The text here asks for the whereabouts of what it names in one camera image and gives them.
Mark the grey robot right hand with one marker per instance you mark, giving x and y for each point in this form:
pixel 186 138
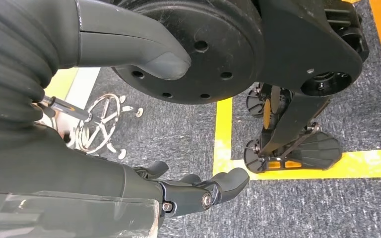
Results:
pixel 78 174

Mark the clear plastic film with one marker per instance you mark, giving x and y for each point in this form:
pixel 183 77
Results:
pixel 78 216

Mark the chrome stool base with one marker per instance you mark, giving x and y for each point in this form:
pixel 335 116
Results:
pixel 102 126

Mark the white floor panel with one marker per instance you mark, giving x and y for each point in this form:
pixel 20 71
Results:
pixel 85 85

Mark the yellow floor tape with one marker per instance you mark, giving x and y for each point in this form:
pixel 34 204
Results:
pixel 223 131

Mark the black robot foot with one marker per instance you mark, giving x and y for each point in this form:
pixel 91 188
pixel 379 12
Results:
pixel 254 103
pixel 308 151

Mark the black robot leg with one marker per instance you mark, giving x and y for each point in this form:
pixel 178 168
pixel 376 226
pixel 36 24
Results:
pixel 216 39

